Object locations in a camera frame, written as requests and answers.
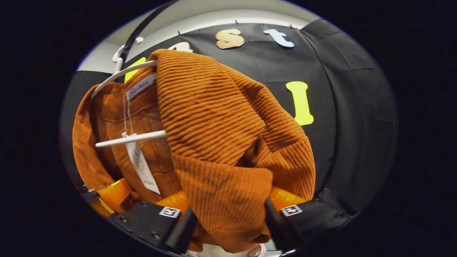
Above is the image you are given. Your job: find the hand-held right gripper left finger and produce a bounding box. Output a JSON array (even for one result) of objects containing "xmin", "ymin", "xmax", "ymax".
[{"xmin": 111, "ymin": 191, "xmax": 199, "ymax": 255}]

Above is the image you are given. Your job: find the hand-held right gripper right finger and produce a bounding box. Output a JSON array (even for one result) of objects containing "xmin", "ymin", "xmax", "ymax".
[{"xmin": 264, "ymin": 186, "xmax": 357, "ymax": 252}]

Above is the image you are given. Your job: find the white plastic hanger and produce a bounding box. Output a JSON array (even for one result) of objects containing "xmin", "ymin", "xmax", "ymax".
[{"xmin": 91, "ymin": 36, "xmax": 168, "ymax": 148}]

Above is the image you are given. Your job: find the orange corduroy jacket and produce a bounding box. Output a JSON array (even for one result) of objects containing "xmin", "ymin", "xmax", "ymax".
[{"xmin": 72, "ymin": 49, "xmax": 316, "ymax": 254}]

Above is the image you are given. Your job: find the black clothes rack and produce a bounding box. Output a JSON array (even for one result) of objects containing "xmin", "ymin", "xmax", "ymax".
[{"xmin": 120, "ymin": 0, "xmax": 179, "ymax": 63}]

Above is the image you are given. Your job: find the black backdrop cloth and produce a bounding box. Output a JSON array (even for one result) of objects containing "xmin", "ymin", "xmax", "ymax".
[{"xmin": 59, "ymin": 18, "xmax": 398, "ymax": 215}]

